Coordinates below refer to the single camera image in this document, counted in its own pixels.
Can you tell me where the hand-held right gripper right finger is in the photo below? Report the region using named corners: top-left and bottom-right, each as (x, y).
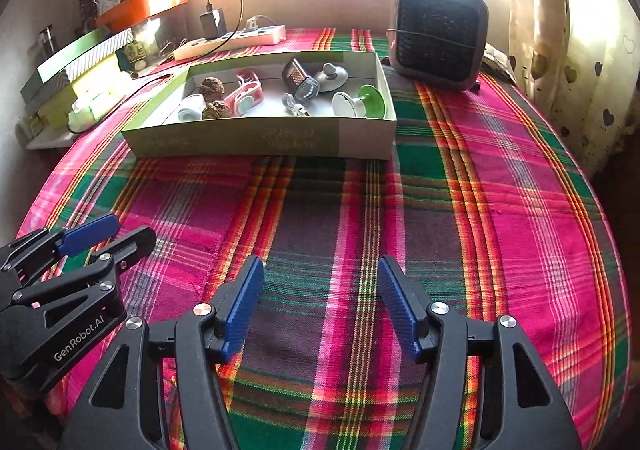
top-left (377, 255), bottom-right (583, 450)

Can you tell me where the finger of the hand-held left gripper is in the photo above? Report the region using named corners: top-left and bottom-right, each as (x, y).
top-left (0, 213), bottom-right (121, 276)
top-left (10, 225), bottom-right (157, 306)

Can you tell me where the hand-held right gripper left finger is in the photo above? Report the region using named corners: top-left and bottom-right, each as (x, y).
top-left (57, 254), bottom-right (266, 450)

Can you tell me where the clear round plastic jar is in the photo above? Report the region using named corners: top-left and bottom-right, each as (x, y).
top-left (177, 95), bottom-right (207, 122)

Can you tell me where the green and white cardboard box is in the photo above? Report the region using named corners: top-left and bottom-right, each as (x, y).
top-left (121, 50), bottom-right (398, 161)

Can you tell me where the white usb cable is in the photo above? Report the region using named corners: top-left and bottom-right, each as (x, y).
top-left (281, 93), bottom-right (312, 117)

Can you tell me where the black and silver lamp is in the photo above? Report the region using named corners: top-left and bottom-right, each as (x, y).
top-left (281, 58), bottom-right (321, 101)

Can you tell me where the white round gadget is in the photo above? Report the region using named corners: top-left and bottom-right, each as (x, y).
top-left (312, 62), bottom-right (351, 94)

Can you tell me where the green tissue pack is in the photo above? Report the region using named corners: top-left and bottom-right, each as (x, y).
top-left (67, 90), bottom-right (126, 133)

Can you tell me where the yellow-green box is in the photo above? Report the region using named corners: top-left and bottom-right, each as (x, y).
top-left (37, 65), bottom-right (126, 126)

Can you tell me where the plaid cloth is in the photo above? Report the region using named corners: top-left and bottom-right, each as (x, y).
top-left (17, 27), bottom-right (632, 450)

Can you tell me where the glass jar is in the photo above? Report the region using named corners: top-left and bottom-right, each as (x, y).
top-left (37, 25), bottom-right (60, 61)

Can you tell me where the clear plastic container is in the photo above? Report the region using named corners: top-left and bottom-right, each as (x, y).
top-left (120, 15), bottom-right (193, 71)

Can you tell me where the green white spool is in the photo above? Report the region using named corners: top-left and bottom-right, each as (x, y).
top-left (332, 84), bottom-right (390, 120)

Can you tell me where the white power strip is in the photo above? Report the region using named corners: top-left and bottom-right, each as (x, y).
top-left (172, 25), bottom-right (287, 62)

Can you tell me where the black charger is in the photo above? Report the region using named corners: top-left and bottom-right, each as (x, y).
top-left (200, 8), bottom-right (226, 40)

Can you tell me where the orange tray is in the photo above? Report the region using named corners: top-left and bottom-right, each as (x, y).
top-left (95, 0), bottom-right (190, 34)

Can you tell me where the white plug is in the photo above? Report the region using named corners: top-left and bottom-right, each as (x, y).
top-left (244, 15), bottom-right (276, 34)

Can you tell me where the grey portable heater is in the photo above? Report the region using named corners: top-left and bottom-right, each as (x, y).
top-left (387, 0), bottom-right (490, 92)

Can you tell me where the heart print curtain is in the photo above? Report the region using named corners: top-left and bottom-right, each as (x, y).
top-left (507, 0), bottom-right (636, 176)

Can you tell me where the black cable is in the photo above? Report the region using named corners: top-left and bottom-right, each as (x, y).
top-left (64, 0), bottom-right (246, 133)

